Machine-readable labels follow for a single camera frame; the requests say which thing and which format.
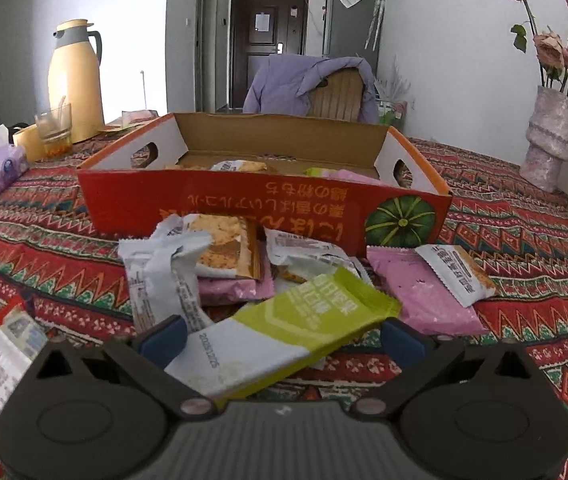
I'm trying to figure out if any patterned red tablecloth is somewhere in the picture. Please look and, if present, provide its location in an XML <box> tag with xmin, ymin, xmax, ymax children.
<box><xmin>0</xmin><ymin>124</ymin><xmax>568</xmax><ymax>480</ymax></box>

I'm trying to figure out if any green white snack packet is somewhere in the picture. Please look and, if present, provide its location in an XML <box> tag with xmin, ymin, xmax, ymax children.
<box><xmin>164</xmin><ymin>266</ymin><xmax>403</xmax><ymax>399</ymax></box>

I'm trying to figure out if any side door frame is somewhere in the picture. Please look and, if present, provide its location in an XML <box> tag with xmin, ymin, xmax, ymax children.
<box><xmin>194</xmin><ymin>0</ymin><xmax>220</xmax><ymax>112</ymax></box>

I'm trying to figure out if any white striped snack packet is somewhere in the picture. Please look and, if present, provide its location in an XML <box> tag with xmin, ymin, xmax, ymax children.
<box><xmin>415</xmin><ymin>244</ymin><xmax>498</xmax><ymax>309</ymax></box>

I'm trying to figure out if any pink ribbed vase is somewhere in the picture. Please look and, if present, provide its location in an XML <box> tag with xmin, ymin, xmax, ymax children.
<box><xmin>519</xmin><ymin>85</ymin><xmax>568</xmax><ymax>194</ymax></box>

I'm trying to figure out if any cracker picture snack packet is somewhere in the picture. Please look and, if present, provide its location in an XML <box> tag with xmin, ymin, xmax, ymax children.
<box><xmin>209</xmin><ymin>159</ymin><xmax>269</xmax><ymax>174</ymax></box>
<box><xmin>184</xmin><ymin>214</ymin><xmax>261</xmax><ymax>280</ymax></box>

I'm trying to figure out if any dark brown door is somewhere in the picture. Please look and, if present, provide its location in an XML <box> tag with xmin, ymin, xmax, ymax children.
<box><xmin>229</xmin><ymin>0</ymin><xmax>310</xmax><ymax>111</ymax></box>

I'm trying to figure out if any pink snack packet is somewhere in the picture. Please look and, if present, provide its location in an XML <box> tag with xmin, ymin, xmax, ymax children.
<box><xmin>366</xmin><ymin>246</ymin><xmax>488</xmax><ymax>337</ymax></box>
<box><xmin>333</xmin><ymin>168</ymin><xmax>381</xmax><ymax>183</ymax></box>
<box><xmin>198</xmin><ymin>276</ymin><xmax>275</xmax><ymax>307</ymax></box>

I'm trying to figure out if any red clear snack packet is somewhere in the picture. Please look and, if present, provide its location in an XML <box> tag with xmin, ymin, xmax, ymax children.
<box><xmin>0</xmin><ymin>299</ymin><xmax>49</xmax><ymax>422</ymax></box>

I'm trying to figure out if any dried lavender bunch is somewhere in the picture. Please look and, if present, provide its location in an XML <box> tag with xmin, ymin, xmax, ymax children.
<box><xmin>376</xmin><ymin>56</ymin><xmax>411</xmax><ymax>107</ymax></box>

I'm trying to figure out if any clear drinking glass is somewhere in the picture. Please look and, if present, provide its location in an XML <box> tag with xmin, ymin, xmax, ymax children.
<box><xmin>34</xmin><ymin>102</ymin><xmax>73</xmax><ymax>159</ymax></box>

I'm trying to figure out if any grey refrigerator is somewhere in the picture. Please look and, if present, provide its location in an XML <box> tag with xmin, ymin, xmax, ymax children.
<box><xmin>322</xmin><ymin>0</ymin><xmax>387</xmax><ymax>74</ymax></box>

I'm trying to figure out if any grey white snack packet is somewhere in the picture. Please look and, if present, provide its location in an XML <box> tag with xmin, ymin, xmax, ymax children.
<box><xmin>118</xmin><ymin>216</ymin><xmax>205</xmax><ymax>335</ymax></box>

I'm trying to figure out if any white folded umbrella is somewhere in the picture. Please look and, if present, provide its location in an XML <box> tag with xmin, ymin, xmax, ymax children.
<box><xmin>365</xmin><ymin>0</ymin><xmax>387</xmax><ymax>52</ymax></box>

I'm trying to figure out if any purple jacket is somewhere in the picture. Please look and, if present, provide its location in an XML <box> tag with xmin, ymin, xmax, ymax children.
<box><xmin>242</xmin><ymin>54</ymin><xmax>381</xmax><ymax>124</ymax></box>

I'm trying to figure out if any yellow round container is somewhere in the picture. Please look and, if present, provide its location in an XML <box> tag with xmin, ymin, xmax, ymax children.
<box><xmin>12</xmin><ymin>124</ymin><xmax>46</xmax><ymax>164</ymax></box>

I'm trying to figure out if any red cardboard box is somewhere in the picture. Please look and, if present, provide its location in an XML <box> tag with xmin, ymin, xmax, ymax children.
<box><xmin>75</xmin><ymin>111</ymin><xmax>453</xmax><ymax>249</ymax></box>

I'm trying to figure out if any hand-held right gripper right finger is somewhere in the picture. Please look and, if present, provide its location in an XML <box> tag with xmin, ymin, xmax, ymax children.
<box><xmin>354</xmin><ymin>317</ymin><xmax>547</xmax><ymax>418</ymax></box>

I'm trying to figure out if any wooden chair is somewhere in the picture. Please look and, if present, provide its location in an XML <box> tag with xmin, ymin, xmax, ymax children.
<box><xmin>308</xmin><ymin>67</ymin><xmax>365</xmax><ymax>124</ymax></box>

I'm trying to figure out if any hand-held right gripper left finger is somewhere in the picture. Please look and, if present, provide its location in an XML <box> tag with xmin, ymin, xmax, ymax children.
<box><xmin>29</xmin><ymin>315</ymin><xmax>215</xmax><ymax>417</ymax></box>

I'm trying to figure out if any yellow thermos jug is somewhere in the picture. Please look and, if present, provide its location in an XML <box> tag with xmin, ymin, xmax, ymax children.
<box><xmin>47</xmin><ymin>19</ymin><xmax>106</xmax><ymax>144</ymax></box>

